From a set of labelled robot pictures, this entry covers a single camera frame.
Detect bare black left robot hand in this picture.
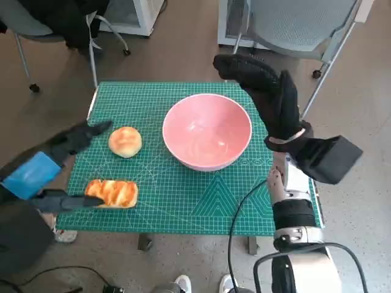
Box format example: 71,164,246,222
0,120,113,214

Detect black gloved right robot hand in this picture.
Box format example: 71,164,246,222
213,54,302,144

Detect pink bowl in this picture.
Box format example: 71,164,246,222
162,93,253,172

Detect rectangular braided toy bread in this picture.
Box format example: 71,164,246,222
84,179,139,209

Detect round toy bread bun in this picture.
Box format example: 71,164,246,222
108,126,143,159

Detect grey mesh chair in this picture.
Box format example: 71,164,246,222
233,0,372,120

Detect white cabinet with vent grille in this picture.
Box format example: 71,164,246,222
217,0,263,48

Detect white furniture panel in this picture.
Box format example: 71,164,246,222
356,0,372,22

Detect green cutting mat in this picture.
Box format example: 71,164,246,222
57,81,324,237

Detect grey chair with metal legs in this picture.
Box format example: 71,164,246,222
0,0,132,93

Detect black jacket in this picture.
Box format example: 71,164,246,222
24,0,109,49

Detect white mesh-front cabinet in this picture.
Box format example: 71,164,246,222
99,0,163,37

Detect white shoe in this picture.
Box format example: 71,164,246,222
174,274,192,293
220,273,239,293

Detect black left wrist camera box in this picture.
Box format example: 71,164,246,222
0,183,54,272

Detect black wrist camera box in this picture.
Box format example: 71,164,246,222
290,136,364,185
0,183,54,272

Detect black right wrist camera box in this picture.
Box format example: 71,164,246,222
290,136,364,185

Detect black floor cable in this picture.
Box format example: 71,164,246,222
0,265,123,293

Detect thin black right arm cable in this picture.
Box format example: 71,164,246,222
227,179,269,293

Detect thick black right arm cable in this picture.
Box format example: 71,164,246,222
252,242,369,293

